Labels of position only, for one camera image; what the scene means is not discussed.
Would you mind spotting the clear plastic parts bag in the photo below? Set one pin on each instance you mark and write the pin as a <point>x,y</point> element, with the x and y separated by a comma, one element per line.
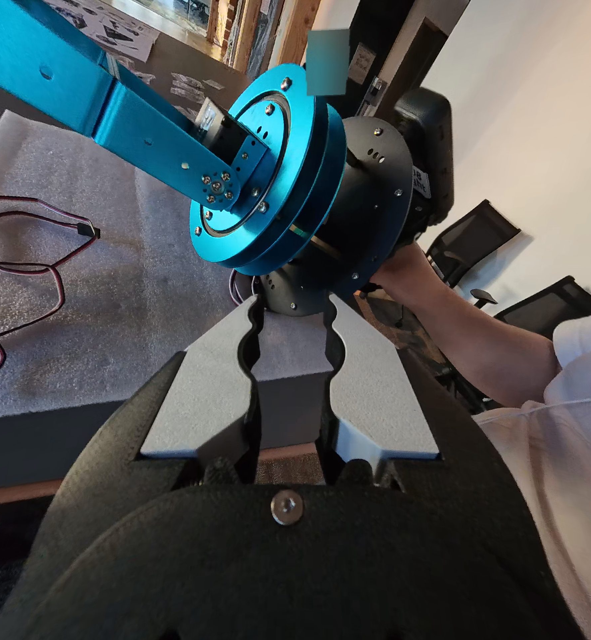
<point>198,85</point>
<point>135,70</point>

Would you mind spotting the dark door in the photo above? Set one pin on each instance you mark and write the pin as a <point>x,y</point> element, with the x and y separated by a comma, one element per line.
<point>405,45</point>

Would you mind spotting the grey foam mat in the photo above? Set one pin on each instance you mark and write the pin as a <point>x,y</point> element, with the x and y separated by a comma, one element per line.
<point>100,300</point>

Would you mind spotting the black mesh office chair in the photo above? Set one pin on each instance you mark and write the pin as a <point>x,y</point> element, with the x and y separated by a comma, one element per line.
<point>475,240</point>
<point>545,305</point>

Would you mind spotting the dark grey desk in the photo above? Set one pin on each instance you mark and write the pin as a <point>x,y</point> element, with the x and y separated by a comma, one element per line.
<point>25,450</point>

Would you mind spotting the person's right hand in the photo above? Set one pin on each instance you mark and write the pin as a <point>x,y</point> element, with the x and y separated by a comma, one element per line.
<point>405,272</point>

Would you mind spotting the printed instruction sheet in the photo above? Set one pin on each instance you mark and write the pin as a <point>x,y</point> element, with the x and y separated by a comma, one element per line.
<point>110,30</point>

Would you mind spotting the wooden window frame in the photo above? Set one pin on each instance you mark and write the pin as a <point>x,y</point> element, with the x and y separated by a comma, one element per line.
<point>295,30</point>

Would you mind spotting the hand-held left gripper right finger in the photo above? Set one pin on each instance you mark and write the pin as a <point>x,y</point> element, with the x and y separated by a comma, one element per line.
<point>380,395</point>

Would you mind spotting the blue black toy robot arm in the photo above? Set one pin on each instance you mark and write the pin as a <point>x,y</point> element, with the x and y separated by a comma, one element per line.
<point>255,190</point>

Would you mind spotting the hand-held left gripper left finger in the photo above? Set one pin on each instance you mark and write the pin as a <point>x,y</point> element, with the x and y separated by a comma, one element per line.
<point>205,380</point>

